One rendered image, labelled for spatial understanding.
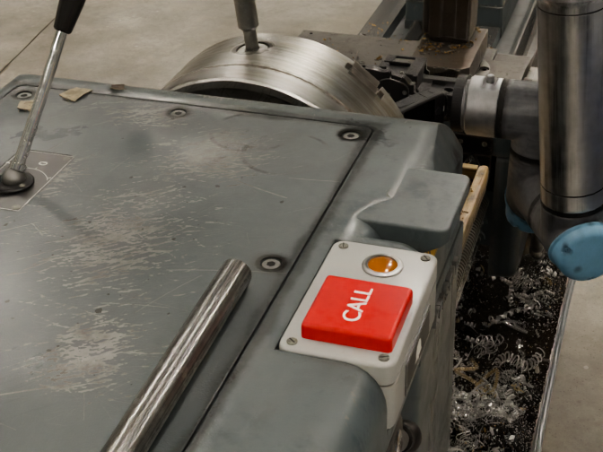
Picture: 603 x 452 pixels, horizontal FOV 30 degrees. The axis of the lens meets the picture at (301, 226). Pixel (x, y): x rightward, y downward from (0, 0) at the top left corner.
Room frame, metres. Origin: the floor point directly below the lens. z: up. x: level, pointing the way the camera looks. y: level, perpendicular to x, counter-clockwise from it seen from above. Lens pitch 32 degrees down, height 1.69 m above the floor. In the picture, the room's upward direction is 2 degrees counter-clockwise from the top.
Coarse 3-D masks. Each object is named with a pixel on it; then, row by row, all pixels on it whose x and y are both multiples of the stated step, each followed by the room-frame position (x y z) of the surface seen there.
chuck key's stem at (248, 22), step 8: (240, 0) 1.09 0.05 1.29; (248, 0) 1.09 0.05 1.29; (240, 8) 1.09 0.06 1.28; (248, 8) 1.09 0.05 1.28; (256, 8) 1.10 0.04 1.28; (240, 16) 1.09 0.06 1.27; (248, 16) 1.09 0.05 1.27; (256, 16) 1.10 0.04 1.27; (240, 24) 1.09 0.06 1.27; (248, 24) 1.09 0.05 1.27; (256, 24) 1.10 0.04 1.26; (248, 32) 1.10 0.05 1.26; (256, 32) 1.10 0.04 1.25; (248, 40) 1.10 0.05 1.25; (256, 40) 1.10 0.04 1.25; (248, 48) 1.10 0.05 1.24; (256, 48) 1.10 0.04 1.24
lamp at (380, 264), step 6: (372, 258) 0.66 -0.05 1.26; (378, 258) 0.66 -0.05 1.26; (384, 258) 0.66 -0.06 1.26; (390, 258) 0.66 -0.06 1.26; (372, 264) 0.65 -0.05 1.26; (378, 264) 0.65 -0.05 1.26; (384, 264) 0.65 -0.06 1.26; (390, 264) 0.65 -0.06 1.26; (396, 264) 0.65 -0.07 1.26; (372, 270) 0.65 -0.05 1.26; (378, 270) 0.65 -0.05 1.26; (384, 270) 0.64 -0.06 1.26; (390, 270) 0.65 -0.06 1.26
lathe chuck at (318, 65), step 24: (216, 48) 1.13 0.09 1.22; (288, 48) 1.10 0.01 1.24; (312, 48) 1.11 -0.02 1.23; (192, 72) 1.08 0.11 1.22; (288, 72) 1.04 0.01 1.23; (312, 72) 1.06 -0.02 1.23; (336, 72) 1.07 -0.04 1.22; (336, 96) 1.03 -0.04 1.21; (360, 96) 1.05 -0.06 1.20; (384, 96) 1.09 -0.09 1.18
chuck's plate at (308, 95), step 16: (176, 80) 1.08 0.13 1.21; (192, 80) 1.04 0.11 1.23; (208, 80) 1.03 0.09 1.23; (224, 80) 1.03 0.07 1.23; (240, 80) 1.02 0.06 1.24; (256, 80) 1.02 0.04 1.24; (272, 80) 1.02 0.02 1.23; (288, 80) 1.03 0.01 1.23; (224, 96) 1.03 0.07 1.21; (240, 96) 1.03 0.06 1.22; (256, 96) 1.02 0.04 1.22; (272, 96) 1.02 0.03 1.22; (288, 96) 1.00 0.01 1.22; (304, 96) 1.01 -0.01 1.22; (320, 96) 1.02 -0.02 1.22
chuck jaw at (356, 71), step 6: (354, 60) 1.15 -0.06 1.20; (354, 66) 1.14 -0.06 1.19; (360, 66) 1.15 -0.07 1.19; (348, 72) 1.10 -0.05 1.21; (354, 72) 1.10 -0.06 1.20; (360, 72) 1.14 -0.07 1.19; (366, 72) 1.15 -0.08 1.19; (354, 78) 1.09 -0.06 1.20; (360, 78) 1.10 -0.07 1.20; (366, 78) 1.11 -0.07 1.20; (372, 78) 1.14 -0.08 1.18; (366, 84) 1.10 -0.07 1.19; (372, 84) 1.10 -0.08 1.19; (378, 84) 1.14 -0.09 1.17; (372, 90) 1.09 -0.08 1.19; (378, 96) 1.09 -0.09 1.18
